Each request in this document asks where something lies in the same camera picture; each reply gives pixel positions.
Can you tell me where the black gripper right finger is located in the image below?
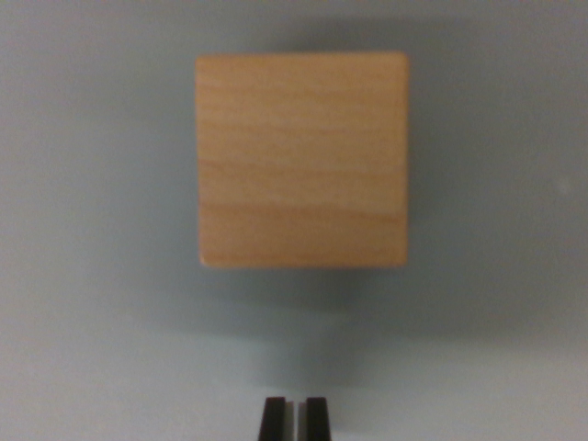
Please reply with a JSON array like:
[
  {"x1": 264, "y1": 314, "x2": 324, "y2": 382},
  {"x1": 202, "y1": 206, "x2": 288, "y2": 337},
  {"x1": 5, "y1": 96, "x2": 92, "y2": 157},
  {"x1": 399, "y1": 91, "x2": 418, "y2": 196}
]
[{"x1": 297, "y1": 396, "x2": 334, "y2": 441}]

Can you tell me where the white plastic tray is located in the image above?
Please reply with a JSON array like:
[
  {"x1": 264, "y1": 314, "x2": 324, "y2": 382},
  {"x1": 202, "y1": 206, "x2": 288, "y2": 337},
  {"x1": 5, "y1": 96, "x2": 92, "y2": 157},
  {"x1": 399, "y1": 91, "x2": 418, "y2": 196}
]
[{"x1": 0, "y1": 0, "x2": 588, "y2": 441}]

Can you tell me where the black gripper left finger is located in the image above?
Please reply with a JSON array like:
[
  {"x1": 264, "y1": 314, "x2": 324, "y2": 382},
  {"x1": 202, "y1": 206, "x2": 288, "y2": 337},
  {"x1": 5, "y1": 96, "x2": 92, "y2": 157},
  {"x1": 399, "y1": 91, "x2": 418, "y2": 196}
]
[{"x1": 257, "y1": 396, "x2": 298, "y2": 441}]

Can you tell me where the light wooden cube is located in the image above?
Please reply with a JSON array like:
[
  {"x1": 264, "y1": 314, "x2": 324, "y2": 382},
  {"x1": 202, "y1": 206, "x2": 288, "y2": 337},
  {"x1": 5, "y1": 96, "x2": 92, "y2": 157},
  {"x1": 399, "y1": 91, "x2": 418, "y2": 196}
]
[{"x1": 194, "y1": 51, "x2": 411, "y2": 269}]

